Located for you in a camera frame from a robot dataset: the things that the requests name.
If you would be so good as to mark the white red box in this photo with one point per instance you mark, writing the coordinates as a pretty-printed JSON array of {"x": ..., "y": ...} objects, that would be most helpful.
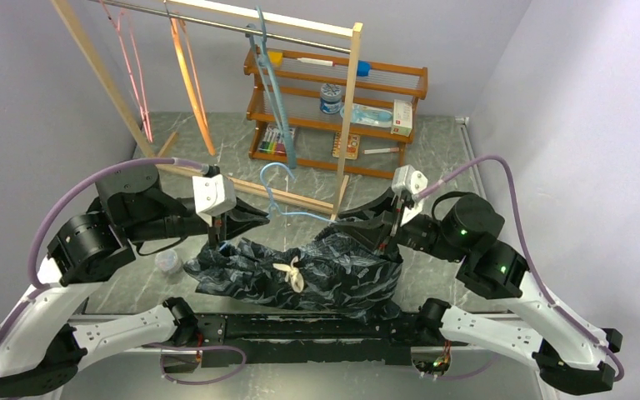
[{"x": 402, "y": 118}]

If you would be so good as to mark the wooden clothes rack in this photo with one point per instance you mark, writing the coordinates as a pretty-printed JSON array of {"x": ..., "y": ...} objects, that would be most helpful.
[{"x": 70, "y": 19}]

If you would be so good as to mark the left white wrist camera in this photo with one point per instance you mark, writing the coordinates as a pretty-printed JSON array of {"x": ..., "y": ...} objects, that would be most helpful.
[{"x": 213, "y": 196}]

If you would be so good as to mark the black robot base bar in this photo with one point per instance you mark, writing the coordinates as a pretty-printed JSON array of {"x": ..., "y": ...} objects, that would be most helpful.
[{"x": 313, "y": 337}]

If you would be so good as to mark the orange small book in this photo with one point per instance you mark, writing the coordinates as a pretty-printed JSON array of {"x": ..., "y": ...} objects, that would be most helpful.
[{"x": 353, "y": 145}]

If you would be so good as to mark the orange plastic hanger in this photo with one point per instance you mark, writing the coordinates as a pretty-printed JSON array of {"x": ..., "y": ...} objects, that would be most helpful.
[{"x": 186, "y": 63}]

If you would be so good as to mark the small clear plastic cup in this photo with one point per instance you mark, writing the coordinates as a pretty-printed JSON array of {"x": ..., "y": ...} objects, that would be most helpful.
[{"x": 169, "y": 264}]

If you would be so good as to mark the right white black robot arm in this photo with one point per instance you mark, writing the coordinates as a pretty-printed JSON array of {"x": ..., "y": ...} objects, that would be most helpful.
[{"x": 567, "y": 353}]

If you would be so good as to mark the marker set box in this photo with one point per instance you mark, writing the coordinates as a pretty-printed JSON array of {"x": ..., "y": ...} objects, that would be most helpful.
[{"x": 272, "y": 141}]

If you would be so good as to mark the yellow block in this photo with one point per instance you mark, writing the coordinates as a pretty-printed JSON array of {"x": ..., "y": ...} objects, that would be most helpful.
[{"x": 275, "y": 58}]

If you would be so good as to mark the brown wooden shelf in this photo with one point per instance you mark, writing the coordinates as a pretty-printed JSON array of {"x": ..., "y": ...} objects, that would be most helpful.
[{"x": 300, "y": 84}]

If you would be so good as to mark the dark patterned shorts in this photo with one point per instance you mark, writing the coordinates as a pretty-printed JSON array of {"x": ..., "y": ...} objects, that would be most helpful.
[{"x": 332, "y": 273}]

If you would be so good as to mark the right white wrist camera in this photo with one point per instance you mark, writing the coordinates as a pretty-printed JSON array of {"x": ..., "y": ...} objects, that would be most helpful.
[{"x": 407, "y": 179}]

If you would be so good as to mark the blue block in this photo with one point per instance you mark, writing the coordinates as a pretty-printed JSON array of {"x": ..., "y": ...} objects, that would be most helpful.
[{"x": 363, "y": 69}]

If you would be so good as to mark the pink wire hanger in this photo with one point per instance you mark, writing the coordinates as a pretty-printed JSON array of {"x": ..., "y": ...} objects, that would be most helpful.
[{"x": 123, "y": 28}]

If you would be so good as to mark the teal plastic hanger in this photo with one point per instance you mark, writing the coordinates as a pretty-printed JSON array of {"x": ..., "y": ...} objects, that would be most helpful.
[{"x": 258, "y": 43}]

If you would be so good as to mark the pink white marker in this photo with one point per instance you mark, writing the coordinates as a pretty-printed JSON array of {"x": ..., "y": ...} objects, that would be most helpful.
[{"x": 384, "y": 150}]

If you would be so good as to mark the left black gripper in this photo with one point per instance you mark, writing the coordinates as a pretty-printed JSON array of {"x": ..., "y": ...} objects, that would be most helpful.
[{"x": 242, "y": 217}]

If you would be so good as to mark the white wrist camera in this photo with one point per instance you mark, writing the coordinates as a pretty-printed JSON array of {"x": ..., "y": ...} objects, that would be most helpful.
[
  {"x": 213, "y": 196},
  {"x": 407, "y": 179}
]

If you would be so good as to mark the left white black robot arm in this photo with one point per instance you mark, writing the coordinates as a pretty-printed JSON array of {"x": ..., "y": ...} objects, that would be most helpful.
[{"x": 95, "y": 229}]

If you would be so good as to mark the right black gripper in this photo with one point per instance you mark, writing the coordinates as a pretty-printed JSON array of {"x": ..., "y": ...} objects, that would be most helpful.
[{"x": 377, "y": 234}]

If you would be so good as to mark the clear blue plastic pack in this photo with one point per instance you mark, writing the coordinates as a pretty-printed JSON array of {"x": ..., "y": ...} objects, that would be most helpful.
[{"x": 371, "y": 116}]

